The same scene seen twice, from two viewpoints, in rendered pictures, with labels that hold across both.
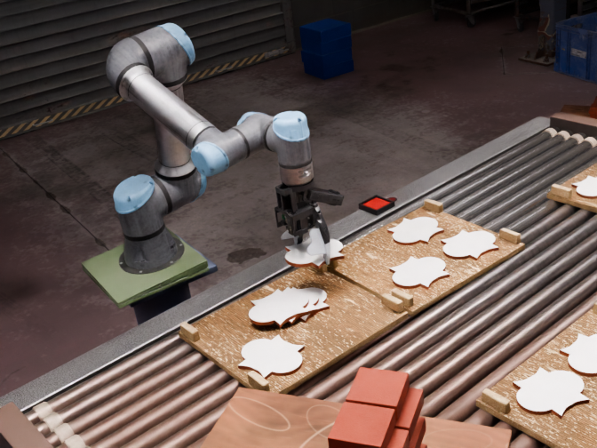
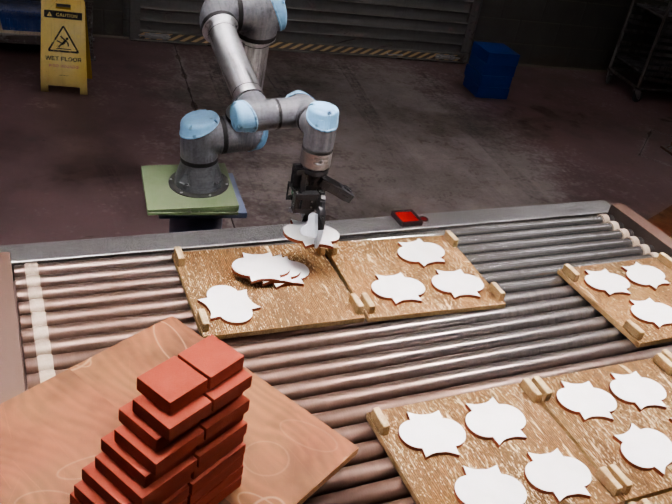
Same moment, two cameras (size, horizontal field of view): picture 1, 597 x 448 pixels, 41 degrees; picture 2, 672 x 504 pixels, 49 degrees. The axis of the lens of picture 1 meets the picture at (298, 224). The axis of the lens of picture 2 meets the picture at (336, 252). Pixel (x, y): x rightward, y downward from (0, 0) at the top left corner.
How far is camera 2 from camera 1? 0.34 m
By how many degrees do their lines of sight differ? 8
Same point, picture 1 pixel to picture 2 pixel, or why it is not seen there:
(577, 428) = (432, 473)
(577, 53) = not seen: outside the picture
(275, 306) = (258, 265)
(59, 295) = not seen: hidden behind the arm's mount
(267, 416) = (176, 348)
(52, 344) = (129, 227)
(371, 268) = (362, 268)
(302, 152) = (323, 142)
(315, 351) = (267, 316)
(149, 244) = (196, 173)
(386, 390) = (214, 362)
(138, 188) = (202, 121)
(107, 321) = not seen: hidden behind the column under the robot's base
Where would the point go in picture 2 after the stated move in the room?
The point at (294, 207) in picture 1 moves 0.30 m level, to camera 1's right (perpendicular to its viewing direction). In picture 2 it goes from (302, 187) to (421, 219)
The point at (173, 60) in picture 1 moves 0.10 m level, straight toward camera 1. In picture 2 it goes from (263, 21) to (255, 31)
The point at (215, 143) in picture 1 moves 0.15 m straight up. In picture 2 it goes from (252, 105) to (258, 42)
